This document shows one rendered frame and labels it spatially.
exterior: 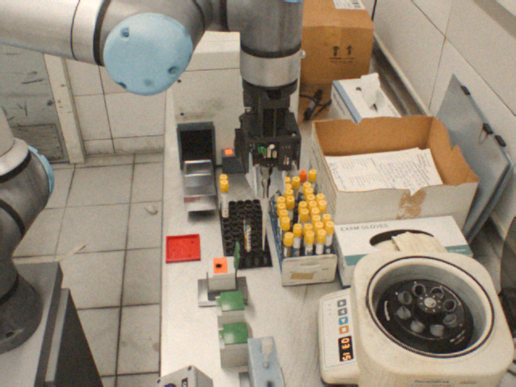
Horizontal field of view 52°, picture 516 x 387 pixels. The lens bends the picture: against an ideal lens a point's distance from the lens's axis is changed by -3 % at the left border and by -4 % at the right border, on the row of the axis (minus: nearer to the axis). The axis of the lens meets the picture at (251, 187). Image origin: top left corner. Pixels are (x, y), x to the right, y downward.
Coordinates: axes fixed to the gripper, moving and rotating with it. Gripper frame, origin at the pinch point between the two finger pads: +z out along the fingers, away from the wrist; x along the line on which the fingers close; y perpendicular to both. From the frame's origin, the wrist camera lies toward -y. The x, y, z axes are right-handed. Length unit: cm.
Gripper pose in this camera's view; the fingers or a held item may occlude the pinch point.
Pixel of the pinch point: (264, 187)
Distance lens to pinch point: 83.3
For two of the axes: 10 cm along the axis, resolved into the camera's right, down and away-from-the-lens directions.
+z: 0.0, 7.7, 6.4
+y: 1.1, 6.3, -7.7
